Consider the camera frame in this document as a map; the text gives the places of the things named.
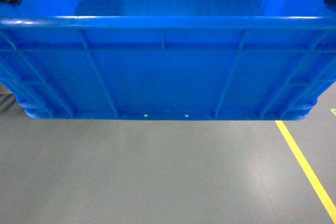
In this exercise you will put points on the large blue plastic crate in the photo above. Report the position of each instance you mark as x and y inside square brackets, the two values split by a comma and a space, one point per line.
[168, 59]

